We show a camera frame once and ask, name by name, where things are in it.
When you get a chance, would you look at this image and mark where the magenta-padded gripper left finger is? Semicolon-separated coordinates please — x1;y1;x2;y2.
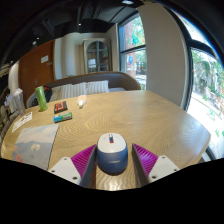
48;144;98;189

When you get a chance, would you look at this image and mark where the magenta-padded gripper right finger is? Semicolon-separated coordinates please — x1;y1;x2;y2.
132;143;181;188

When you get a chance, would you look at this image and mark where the blue and white computer mouse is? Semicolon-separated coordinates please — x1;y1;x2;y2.
96;132;129;176

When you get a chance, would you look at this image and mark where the green and blue small pack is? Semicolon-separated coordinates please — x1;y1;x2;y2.
53;112;73;124

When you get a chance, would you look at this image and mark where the black box with red print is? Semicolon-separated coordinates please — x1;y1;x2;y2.
53;100;69;114

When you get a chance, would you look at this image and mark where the white sticker sheet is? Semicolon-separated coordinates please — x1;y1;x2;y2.
11;111;34;134

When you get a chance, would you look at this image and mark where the white squeeze tube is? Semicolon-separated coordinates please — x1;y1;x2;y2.
76;94;88;109

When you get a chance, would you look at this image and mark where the green drink can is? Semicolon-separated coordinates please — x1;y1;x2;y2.
35;85;49;112

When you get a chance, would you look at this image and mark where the black and red backpack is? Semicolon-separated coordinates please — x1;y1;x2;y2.
42;85;53;103

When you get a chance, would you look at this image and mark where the wide striped cushion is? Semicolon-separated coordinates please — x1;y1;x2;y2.
49;82;88;102

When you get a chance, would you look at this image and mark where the small striped cushion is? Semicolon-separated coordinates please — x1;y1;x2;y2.
85;79;110;96

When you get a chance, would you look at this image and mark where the black framed window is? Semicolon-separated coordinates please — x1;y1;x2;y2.
184;13;224;161
118;14;148;91

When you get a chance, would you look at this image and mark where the brown curved sofa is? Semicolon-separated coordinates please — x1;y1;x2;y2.
26;71;142;108

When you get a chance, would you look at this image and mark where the wooden door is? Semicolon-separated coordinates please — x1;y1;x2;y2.
18;39;56;105

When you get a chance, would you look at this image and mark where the glass door cabinet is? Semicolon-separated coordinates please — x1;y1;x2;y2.
83;38;113;75

